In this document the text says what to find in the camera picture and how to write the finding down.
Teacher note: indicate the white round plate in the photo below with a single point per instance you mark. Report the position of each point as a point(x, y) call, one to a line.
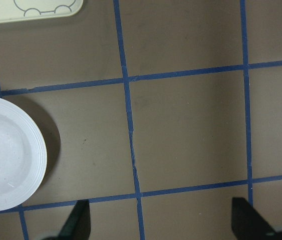
point(23, 156)

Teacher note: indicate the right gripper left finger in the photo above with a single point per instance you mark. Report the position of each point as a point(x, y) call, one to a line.
point(78, 224)

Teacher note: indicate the cream bear tray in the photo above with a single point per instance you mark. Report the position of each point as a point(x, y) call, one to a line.
point(28, 10)

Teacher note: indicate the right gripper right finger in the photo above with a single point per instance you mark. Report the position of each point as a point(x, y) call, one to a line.
point(248, 224)

